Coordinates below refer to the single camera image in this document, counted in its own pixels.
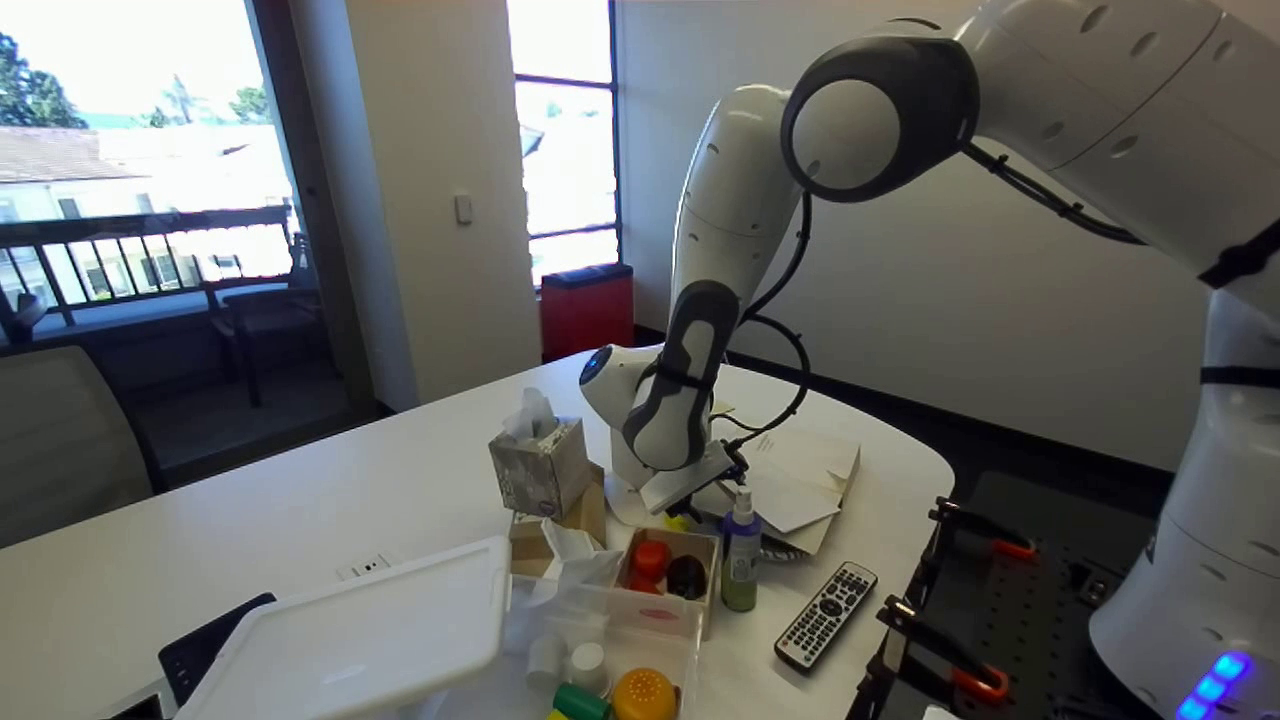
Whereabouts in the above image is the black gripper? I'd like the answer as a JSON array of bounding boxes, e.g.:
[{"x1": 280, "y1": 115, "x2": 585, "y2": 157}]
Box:
[{"x1": 658, "y1": 476, "x2": 735, "y2": 527}]

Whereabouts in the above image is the clear plastic bin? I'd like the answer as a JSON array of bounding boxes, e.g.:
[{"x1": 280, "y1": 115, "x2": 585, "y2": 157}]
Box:
[{"x1": 507, "y1": 580, "x2": 709, "y2": 720}]

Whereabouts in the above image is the small open wooden box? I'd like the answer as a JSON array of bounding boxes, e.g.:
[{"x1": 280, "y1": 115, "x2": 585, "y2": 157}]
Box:
[{"x1": 612, "y1": 522, "x2": 723, "y2": 632}]

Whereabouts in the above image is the bottle with blue label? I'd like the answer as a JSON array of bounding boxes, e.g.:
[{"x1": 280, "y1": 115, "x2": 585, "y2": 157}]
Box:
[{"x1": 716, "y1": 479, "x2": 768, "y2": 617}]

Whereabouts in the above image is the black clamp orange handle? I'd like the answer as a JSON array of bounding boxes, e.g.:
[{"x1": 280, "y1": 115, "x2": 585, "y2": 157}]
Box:
[
  {"x1": 874, "y1": 592, "x2": 1016, "y2": 708},
  {"x1": 926, "y1": 492, "x2": 1045, "y2": 565}
]

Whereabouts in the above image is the orange perforated ball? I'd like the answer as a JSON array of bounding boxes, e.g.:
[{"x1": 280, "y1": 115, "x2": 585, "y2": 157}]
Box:
[{"x1": 608, "y1": 662, "x2": 686, "y2": 720}]

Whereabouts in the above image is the small red block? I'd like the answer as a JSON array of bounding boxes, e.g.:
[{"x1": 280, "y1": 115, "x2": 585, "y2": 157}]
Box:
[{"x1": 629, "y1": 532, "x2": 677, "y2": 573}]

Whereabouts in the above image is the white plastic bin lid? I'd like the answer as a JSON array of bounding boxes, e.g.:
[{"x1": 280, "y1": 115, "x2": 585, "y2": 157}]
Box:
[{"x1": 168, "y1": 532, "x2": 515, "y2": 720}]

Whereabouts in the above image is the red bin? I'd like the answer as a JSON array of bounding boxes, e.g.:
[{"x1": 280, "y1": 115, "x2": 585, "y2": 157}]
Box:
[{"x1": 535, "y1": 261, "x2": 640, "y2": 364}]

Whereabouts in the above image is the grey office chair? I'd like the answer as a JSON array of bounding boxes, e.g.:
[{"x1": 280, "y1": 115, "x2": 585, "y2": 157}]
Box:
[{"x1": 0, "y1": 339, "x2": 162, "y2": 553}]

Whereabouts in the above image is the small white jar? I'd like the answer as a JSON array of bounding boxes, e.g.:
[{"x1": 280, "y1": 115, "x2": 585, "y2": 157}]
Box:
[{"x1": 564, "y1": 640, "x2": 612, "y2": 694}]

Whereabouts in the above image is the small brown cardboard box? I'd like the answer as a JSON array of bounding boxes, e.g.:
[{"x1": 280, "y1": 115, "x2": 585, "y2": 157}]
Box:
[{"x1": 507, "y1": 511, "x2": 568, "y2": 582}]

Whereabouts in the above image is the dark balcony railing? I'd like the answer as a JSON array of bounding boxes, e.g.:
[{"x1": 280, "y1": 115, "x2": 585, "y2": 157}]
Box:
[{"x1": 0, "y1": 198, "x2": 301, "y2": 329}]

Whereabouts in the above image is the black balcony chair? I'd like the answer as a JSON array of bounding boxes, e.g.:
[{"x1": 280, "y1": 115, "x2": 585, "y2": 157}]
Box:
[{"x1": 201, "y1": 269, "x2": 332, "y2": 413}]

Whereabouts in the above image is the black round block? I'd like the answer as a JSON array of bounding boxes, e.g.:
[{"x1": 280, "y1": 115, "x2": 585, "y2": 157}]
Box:
[{"x1": 664, "y1": 553, "x2": 712, "y2": 603}]

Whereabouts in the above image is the green cylinder block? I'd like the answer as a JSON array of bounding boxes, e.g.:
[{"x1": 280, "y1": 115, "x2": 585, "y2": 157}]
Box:
[{"x1": 549, "y1": 679, "x2": 615, "y2": 720}]

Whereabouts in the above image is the black perforated mounting board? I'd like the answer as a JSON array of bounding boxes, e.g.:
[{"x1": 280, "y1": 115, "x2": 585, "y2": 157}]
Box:
[{"x1": 849, "y1": 461, "x2": 1168, "y2": 720}]

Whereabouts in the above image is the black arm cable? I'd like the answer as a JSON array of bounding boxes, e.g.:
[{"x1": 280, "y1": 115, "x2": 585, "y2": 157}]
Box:
[{"x1": 716, "y1": 136, "x2": 1151, "y2": 452}]

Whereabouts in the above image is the black remote control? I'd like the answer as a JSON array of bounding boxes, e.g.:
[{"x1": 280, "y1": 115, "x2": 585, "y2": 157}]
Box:
[{"x1": 768, "y1": 556, "x2": 883, "y2": 677}]

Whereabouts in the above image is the blue Artificial Intelligence textbook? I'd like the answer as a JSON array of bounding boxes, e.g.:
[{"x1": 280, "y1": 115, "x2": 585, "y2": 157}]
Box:
[{"x1": 723, "y1": 418, "x2": 866, "y2": 565}]

